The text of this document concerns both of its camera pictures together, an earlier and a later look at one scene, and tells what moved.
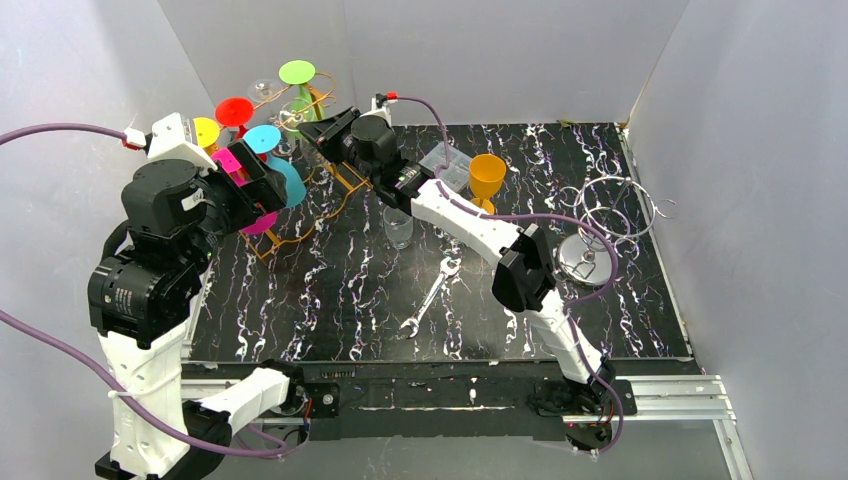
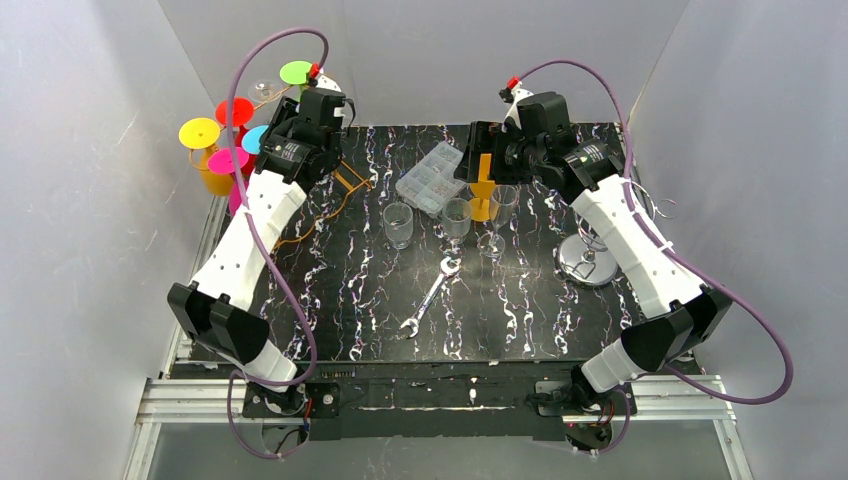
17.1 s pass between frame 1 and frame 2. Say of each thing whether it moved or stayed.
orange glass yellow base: stayed
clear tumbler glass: stayed
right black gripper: moved
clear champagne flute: moved
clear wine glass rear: stayed
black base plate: stayed
